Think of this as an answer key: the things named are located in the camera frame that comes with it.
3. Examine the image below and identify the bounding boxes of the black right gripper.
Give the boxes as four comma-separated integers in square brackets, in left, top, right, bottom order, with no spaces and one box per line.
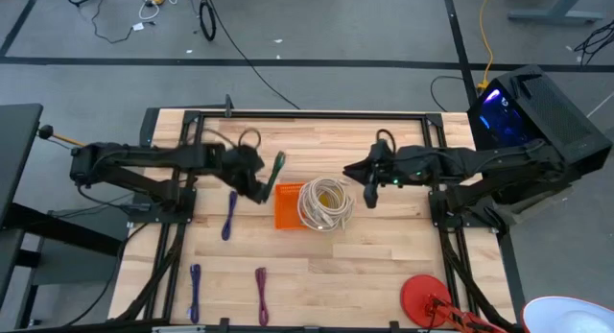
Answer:
[342,140,414,187]

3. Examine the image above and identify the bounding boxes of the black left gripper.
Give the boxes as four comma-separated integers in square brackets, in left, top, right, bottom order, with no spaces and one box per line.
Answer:
[223,143,271,204]

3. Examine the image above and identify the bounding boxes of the green braided cable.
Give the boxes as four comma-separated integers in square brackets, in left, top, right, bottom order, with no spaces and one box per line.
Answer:
[260,149,288,204]

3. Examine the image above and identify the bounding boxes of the blue braided cable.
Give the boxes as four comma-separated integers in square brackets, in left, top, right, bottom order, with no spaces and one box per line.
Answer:
[221,189,240,243]
[188,262,202,325]

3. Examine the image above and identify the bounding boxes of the beige cable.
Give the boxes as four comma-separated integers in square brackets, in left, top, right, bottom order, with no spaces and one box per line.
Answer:
[296,176,357,226]
[304,193,354,234]

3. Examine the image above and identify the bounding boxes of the magenta braided cable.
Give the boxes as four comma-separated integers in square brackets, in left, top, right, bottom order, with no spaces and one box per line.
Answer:
[254,266,271,327]

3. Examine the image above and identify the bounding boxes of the orange plastic basket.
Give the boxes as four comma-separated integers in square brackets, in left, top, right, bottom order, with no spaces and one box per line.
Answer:
[273,181,311,231]

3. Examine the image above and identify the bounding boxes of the yellow plastic basket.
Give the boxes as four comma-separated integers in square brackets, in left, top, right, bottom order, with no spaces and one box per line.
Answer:
[314,186,345,214]

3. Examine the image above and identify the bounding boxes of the red round lamp base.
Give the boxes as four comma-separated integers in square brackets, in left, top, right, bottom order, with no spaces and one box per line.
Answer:
[399,274,453,329]

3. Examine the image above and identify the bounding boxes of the black computer tower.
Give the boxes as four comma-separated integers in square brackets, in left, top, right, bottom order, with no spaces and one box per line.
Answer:
[466,63,614,177]

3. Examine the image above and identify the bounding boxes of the black desk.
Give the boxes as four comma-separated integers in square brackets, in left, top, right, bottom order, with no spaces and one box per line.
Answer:
[0,102,124,330]

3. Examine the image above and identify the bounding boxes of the white lamp shade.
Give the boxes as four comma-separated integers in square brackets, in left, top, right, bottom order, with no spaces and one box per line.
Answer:
[521,295,614,333]

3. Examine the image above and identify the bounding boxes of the grey desk foot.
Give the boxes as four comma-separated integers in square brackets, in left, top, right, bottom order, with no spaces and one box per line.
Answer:
[507,0,605,26]

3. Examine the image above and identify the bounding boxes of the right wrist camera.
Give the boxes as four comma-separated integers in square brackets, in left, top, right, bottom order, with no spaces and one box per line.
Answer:
[363,177,381,210]

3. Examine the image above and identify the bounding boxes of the black aluminium rig frame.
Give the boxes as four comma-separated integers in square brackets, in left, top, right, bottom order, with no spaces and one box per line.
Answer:
[114,107,519,333]

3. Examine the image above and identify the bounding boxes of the yellow floor cable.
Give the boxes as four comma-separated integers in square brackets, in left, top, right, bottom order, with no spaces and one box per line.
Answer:
[476,0,496,92]

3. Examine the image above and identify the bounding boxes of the black coiled floor cable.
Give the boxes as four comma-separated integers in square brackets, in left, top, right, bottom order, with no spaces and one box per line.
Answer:
[198,0,302,111]

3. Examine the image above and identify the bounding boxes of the white floor cable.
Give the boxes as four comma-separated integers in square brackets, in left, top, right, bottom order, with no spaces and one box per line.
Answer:
[138,0,194,22]

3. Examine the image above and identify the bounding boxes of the yellow-handled black tool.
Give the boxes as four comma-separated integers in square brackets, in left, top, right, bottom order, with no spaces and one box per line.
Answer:
[37,124,88,148]

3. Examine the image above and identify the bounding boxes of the tangled black floor cables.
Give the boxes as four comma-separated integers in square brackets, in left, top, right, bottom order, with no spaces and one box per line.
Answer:
[573,19,614,67]

